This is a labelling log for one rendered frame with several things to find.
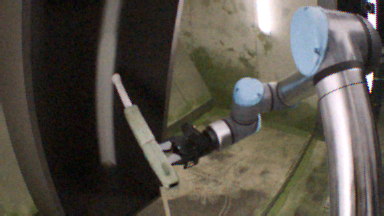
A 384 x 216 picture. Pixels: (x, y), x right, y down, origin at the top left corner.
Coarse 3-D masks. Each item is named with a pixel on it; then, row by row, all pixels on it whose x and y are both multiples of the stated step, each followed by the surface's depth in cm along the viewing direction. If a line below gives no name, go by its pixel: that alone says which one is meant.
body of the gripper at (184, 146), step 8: (208, 128) 103; (184, 136) 101; (208, 136) 102; (176, 144) 99; (184, 144) 99; (192, 144) 99; (216, 144) 101; (176, 152) 103; (184, 152) 97; (192, 152) 97; (200, 152) 104; (208, 152) 105; (192, 160) 103; (184, 168) 102
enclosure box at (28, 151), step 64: (0, 0) 52; (64, 0) 87; (128, 0) 106; (0, 64) 65; (64, 64) 103; (128, 64) 118; (64, 128) 116; (128, 128) 131; (64, 192) 123; (128, 192) 135
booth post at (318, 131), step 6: (318, 0) 200; (324, 0) 196; (330, 0) 192; (336, 0) 199; (324, 6) 199; (330, 6) 195; (336, 6) 199; (318, 102) 239; (318, 108) 241; (318, 114) 243; (318, 120) 245; (318, 126) 247; (318, 132) 249; (318, 138) 251; (324, 138) 246
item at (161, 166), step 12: (120, 84) 111; (132, 108) 102; (132, 120) 99; (144, 132) 96; (144, 144) 94; (156, 144) 94; (156, 156) 91; (156, 168) 88; (168, 168) 88; (156, 180) 103; (168, 180) 85
